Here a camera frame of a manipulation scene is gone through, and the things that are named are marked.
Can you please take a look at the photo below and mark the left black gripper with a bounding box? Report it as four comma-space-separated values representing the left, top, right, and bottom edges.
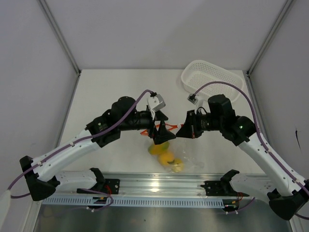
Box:
119, 109, 176, 144

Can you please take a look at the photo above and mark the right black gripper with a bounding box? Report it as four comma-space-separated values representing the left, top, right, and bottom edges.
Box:
176, 109, 223, 139

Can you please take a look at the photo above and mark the yellow green mango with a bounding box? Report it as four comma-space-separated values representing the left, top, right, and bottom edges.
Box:
148, 142, 170, 155

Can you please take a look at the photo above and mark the orange fruit with leaf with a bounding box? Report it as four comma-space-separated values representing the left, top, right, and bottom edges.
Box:
158, 152, 174, 166

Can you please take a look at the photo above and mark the clear orange zip top bag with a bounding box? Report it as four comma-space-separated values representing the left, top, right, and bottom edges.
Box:
147, 138, 205, 173

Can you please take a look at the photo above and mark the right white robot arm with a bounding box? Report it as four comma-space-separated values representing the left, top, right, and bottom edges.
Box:
176, 94, 309, 220

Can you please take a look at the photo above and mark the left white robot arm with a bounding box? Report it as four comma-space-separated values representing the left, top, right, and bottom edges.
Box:
20, 94, 176, 201

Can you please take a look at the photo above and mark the white perforated plastic basket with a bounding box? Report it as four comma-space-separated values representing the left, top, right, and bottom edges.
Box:
181, 60, 245, 102

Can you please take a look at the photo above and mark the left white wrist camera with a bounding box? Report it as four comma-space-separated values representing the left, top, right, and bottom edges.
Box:
147, 92, 166, 120

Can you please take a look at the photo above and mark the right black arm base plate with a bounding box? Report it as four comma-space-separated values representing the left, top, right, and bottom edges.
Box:
200, 180, 238, 197

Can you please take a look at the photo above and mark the aluminium mounting rail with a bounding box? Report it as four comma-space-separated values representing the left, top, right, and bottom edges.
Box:
32, 172, 295, 200

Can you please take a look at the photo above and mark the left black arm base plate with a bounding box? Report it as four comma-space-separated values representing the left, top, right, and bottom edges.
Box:
76, 179, 120, 195

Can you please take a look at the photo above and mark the right side aluminium rail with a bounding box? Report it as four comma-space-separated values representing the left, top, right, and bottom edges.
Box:
243, 71, 271, 145

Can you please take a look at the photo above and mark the white slotted cable duct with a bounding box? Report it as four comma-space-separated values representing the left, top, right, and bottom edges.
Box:
42, 195, 225, 208

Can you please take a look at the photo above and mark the right aluminium frame post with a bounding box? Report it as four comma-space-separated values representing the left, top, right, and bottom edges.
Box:
246, 0, 296, 77

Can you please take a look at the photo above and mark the aluminium frame post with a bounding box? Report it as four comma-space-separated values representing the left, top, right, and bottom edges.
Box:
37, 0, 81, 75
246, 0, 296, 77

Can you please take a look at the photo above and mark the left aluminium frame post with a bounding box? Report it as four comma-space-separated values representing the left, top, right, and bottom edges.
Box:
37, 0, 81, 75

